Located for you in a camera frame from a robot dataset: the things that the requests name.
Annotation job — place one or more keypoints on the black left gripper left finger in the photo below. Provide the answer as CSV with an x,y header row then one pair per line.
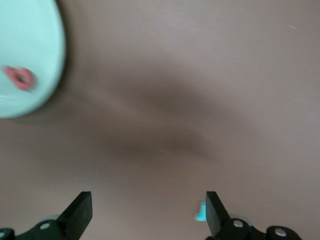
x,y
77,215

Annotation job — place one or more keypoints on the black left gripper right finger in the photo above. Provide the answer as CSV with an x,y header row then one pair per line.
x,y
215,215

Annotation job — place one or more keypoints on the teal letter r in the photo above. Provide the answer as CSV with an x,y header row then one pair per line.
x,y
200,213

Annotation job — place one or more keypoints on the pink letter a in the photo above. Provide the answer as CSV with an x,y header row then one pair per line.
x,y
27,85

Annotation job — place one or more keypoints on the brown table cover sheet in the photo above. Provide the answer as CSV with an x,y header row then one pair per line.
x,y
175,75

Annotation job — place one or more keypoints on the pale green round plate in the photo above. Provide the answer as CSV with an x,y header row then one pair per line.
x,y
27,37

